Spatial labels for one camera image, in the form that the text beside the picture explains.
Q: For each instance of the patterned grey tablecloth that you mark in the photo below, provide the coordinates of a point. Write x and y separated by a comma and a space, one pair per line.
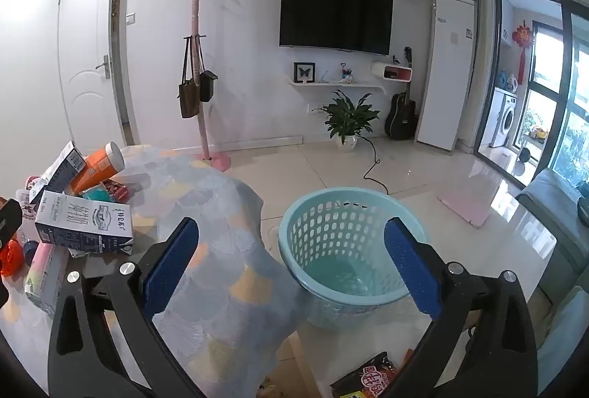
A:
225, 237

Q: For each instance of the wall light switch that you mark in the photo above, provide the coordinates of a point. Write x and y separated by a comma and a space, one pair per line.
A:
131, 18

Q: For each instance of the framed butterfly picture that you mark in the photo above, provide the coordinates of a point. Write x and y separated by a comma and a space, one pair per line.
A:
304, 72

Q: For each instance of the pink and white roll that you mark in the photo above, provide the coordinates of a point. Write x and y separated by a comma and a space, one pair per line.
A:
43, 273

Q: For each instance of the black flat television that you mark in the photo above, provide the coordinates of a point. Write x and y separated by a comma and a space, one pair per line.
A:
336, 11

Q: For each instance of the black framed glass door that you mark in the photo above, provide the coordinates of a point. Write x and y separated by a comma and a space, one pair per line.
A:
567, 57

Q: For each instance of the grey sofa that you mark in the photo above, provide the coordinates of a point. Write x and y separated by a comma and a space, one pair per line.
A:
552, 204

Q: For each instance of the teal plastic packet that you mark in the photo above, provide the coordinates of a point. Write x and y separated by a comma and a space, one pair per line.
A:
96, 194

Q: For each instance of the brown tote bag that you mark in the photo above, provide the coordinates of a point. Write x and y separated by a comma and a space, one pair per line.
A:
187, 99

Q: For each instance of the red snack wrapper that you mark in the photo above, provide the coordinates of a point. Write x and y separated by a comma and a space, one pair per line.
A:
117, 191

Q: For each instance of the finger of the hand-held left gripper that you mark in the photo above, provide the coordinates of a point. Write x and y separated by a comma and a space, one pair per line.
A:
10, 218

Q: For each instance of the red and black snack packet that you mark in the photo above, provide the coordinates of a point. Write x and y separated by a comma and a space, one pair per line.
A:
363, 379

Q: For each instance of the small toy figure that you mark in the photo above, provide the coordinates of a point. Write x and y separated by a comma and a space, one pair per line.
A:
347, 76

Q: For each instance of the low white wall shelf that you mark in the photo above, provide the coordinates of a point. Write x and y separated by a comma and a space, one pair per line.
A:
331, 84

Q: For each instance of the orange cup with white lid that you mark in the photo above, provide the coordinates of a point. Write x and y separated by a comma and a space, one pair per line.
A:
99, 168

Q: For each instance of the green potted plant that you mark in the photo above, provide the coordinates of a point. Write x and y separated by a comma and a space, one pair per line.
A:
349, 115

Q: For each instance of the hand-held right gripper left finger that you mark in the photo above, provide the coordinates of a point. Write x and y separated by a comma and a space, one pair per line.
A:
170, 262

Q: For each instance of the detergent bottles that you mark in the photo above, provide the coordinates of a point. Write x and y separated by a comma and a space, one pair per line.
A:
506, 81

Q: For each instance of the white washing machine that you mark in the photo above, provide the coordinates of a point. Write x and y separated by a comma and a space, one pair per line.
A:
504, 117

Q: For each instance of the black acoustic guitar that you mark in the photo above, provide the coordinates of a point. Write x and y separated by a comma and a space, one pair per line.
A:
401, 117

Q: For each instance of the orange-red plastic wrapper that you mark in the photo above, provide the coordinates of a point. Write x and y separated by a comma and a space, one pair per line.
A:
9, 260

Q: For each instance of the dark blue carton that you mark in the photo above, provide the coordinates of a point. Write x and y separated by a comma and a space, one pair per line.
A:
60, 172

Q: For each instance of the light blue plastic basket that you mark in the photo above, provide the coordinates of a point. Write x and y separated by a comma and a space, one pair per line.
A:
340, 283

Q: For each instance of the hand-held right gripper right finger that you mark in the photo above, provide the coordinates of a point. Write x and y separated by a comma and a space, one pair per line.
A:
412, 269

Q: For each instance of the red hanging knot ornament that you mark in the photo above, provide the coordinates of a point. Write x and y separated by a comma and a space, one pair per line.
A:
521, 36

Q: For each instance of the black shoulder bag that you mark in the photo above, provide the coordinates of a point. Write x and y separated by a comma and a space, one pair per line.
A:
207, 87

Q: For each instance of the pink coat rack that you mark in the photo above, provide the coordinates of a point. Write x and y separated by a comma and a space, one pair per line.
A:
198, 34

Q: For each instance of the white door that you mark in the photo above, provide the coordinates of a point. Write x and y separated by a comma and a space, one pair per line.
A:
87, 57

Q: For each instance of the white oval shelf red inside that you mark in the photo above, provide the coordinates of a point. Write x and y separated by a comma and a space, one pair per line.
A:
391, 71

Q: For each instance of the white milk carton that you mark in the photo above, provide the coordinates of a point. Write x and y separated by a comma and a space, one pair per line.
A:
87, 218

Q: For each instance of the pink floor mat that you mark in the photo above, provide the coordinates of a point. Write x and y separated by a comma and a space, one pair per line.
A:
464, 204

